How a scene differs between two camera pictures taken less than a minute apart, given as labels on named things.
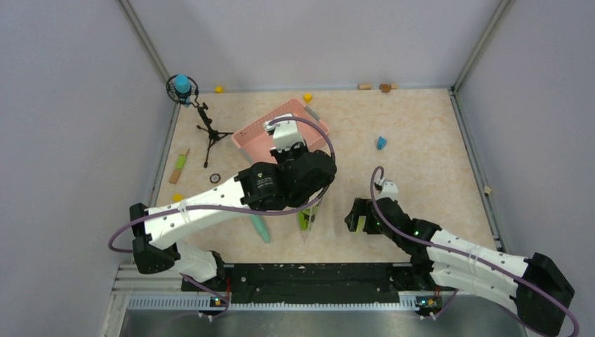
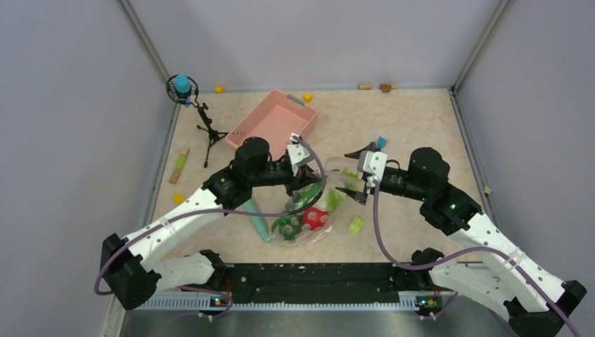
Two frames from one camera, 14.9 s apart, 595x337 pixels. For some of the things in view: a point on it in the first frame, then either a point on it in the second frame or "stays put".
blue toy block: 381,143 stays put
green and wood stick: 180,162 stays put
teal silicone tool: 257,220 stays put
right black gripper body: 372,226 -> 395,183
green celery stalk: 304,218 -> 334,196
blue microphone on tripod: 183,89 stays put
